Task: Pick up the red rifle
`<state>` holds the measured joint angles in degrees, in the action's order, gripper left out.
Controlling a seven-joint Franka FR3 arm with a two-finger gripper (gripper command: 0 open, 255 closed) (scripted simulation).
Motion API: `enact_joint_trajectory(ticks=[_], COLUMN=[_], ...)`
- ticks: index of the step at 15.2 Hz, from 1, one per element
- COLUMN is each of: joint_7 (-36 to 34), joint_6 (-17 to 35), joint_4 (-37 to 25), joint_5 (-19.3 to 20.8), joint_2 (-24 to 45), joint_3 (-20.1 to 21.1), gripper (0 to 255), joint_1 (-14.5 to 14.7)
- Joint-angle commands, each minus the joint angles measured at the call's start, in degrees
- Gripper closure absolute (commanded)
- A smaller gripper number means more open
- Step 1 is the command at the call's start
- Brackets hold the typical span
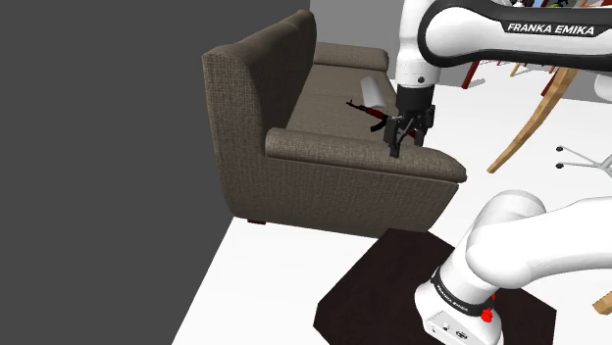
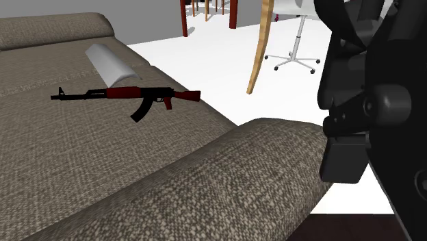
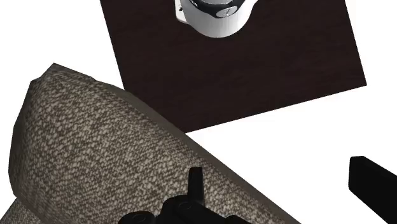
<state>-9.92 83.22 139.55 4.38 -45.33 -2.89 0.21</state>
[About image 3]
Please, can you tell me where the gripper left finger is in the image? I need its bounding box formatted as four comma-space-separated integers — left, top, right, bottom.
118, 167, 252, 224

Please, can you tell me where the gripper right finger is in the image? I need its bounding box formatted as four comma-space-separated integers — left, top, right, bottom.
347, 155, 397, 224

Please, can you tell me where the beige speckled fabric sofa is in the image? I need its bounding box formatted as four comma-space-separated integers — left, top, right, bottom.
0, 62, 302, 224

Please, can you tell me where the dark brown robot stand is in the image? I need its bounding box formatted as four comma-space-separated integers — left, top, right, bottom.
99, 0, 368, 134

